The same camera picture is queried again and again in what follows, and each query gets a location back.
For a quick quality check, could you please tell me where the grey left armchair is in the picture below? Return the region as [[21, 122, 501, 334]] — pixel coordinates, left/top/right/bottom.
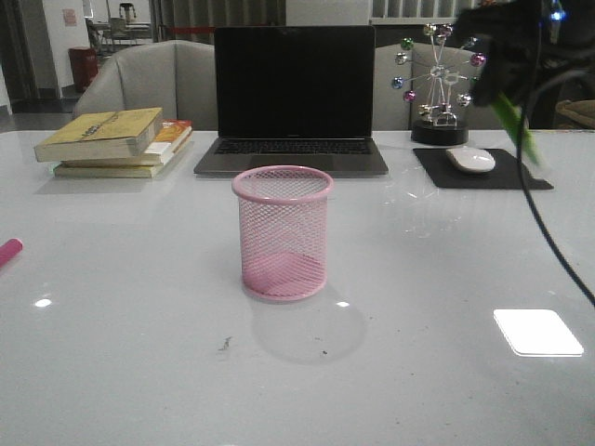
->
[[73, 40, 218, 131]]

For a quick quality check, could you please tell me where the black cable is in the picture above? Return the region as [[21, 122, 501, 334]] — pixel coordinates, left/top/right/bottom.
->
[[515, 0, 595, 309]]

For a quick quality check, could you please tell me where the white computer mouse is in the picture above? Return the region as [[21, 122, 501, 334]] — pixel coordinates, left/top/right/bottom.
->
[[445, 147, 496, 174]]

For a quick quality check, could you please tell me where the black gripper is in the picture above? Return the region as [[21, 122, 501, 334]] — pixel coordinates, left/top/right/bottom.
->
[[454, 1, 553, 107]]

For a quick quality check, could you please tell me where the grey right armchair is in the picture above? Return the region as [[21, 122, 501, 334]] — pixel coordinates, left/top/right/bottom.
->
[[372, 42, 501, 131]]

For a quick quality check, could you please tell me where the grey open laptop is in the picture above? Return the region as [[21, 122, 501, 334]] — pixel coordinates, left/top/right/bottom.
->
[[194, 25, 389, 177]]

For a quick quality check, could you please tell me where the grey armchair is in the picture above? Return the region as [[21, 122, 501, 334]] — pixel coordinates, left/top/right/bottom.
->
[[372, 42, 501, 131], [73, 40, 218, 131]]

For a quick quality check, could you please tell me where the pink mesh pen holder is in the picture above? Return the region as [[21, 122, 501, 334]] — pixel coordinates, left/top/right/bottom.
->
[[231, 165, 334, 302]]

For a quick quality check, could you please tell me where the pale bottom book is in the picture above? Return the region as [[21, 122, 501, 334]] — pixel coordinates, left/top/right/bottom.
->
[[53, 141, 195, 179]]

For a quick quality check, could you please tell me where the ferris wheel kinetic desk toy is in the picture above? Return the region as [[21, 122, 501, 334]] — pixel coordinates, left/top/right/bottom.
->
[[390, 22, 487, 146]]

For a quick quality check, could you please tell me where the yellow top book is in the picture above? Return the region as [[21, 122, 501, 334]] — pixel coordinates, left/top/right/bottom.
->
[[34, 107, 163, 162]]

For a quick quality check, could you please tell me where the orange white middle book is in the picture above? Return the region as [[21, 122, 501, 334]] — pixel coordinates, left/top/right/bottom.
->
[[63, 119, 192, 167]]

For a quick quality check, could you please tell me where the black mouse pad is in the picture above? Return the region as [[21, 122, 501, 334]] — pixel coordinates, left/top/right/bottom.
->
[[412, 147, 555, 190]]

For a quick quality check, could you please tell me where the red trash bin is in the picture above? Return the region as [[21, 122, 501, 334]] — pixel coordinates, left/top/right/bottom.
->
[[68, 46, 99, 93]]

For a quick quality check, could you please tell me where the pink red marker pen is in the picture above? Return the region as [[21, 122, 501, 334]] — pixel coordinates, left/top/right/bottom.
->
[[0, 238, 23, 268]]

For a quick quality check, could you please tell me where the green marker pen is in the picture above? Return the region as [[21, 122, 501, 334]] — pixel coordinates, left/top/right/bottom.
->
[[491, 92, 543, 166]]

